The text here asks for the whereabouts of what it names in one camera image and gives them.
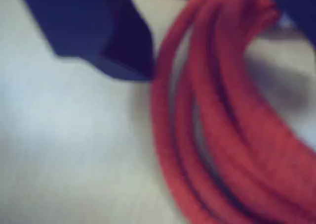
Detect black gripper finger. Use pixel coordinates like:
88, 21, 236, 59
17, 0, 156, 82
265, 0, 316, 49

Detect red braided charging cable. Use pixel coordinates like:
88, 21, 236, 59
150, 0, 316, 224

